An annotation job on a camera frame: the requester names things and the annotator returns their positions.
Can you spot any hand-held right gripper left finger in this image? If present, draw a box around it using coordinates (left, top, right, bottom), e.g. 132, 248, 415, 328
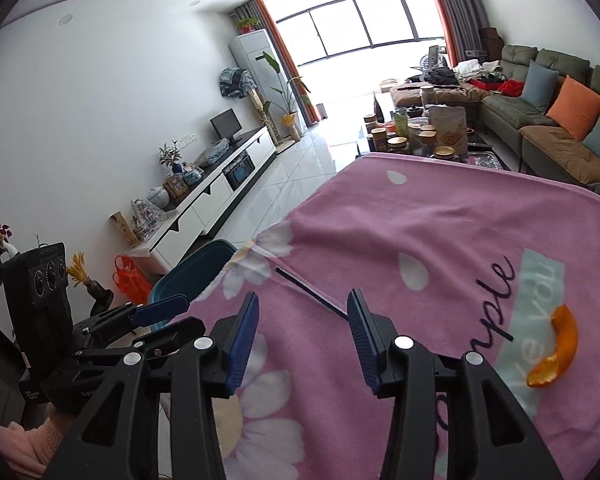
42, 291, 261, 480

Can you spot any small plant in vase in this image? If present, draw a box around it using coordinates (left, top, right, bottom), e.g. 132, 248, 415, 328
159, 141, 185, 175

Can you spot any clear bag on cabinet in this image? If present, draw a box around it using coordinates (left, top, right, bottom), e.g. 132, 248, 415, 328
195, 138, 229, 167

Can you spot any clear plastic bag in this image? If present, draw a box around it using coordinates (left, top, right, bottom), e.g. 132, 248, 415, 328
130, 197, 167, 241

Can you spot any tall leafy potted plant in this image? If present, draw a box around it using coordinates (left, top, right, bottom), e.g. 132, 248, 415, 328
260, 51, 313, 141

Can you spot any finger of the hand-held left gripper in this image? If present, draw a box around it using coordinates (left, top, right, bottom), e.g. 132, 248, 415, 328
74, 316, 208, 362
81, 294, 192, 344

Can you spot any small blue grey cushion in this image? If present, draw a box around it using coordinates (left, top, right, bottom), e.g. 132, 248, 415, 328
521, 60, 561, 113

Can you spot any person's left forearm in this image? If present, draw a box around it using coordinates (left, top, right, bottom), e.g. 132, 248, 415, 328
0, 407, 81, 480

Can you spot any grey green sofa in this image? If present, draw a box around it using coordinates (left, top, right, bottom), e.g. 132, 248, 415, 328
390, 42, 600, 196

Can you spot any cloth covered standing fan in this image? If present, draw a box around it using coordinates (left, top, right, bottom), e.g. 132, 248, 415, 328
219, 66, 278, 147

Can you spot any silver tray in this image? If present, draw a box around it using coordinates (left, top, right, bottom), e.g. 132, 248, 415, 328
462, 150, 506, 171

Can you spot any black glass coffee table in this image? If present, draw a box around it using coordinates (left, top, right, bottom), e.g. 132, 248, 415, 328
355, 92, 511, 171

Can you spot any group of jars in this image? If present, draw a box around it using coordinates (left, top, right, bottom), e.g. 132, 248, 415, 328
362, 85, 473, 161

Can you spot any dark brown cabinet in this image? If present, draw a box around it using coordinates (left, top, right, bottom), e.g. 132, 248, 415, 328
480, 26, 503, 56

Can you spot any orange grey curtain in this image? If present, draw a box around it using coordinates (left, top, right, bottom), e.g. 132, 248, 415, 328
235, 0, 321, 123
420, 0, 483, 56

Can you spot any black bag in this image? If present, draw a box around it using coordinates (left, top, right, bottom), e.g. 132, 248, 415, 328
422, 66, 461, 86

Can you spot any brown paper box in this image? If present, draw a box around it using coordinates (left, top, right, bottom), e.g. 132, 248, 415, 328
110, 210, 141, 248

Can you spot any brown sofa seat cover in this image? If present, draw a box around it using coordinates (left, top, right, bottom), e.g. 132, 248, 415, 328
519, 125, 600, 186
390, 82, 491, 111

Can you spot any dark vase with yellow stalks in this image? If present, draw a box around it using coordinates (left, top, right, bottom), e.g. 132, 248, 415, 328
66, 252, 113, 313

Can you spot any large window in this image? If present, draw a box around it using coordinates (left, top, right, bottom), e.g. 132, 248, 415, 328
275, 0, 446, 66

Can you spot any black monitor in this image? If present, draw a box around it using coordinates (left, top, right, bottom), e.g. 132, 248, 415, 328
210, 108, 243, 142

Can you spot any wooden picture frame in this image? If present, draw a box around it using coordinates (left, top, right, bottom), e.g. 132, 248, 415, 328
163, 174, 190, 200

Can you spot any white desk fan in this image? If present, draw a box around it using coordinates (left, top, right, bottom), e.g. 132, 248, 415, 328
420, 45, 448, 68

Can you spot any orange peel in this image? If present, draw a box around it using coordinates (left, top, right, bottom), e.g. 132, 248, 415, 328
526, 304, 579, 390

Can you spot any pile of white clothes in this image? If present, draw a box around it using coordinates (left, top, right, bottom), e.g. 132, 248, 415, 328
452, 59, 503, 83

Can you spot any teal trash bin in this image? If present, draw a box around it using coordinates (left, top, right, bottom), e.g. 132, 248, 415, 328
147, 239, 238, 306

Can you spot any pink floral blanket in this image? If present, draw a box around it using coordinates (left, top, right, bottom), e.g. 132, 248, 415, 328
160, 152, 600, 480

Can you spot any orange cushion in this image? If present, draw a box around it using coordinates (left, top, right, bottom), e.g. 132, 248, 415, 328
546, 75, 600, 141

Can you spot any orange plastic bag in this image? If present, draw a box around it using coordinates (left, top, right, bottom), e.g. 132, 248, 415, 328
112, 255, 151, 306

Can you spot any white black tv cabinet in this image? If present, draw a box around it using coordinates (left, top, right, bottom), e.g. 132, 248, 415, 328
107, 125, 278, 273

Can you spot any white standing air conditioner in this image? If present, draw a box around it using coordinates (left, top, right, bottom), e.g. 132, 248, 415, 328
229, 29, 288, 116

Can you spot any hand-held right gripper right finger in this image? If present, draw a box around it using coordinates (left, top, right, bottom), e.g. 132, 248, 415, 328
346, 288, 563, 480

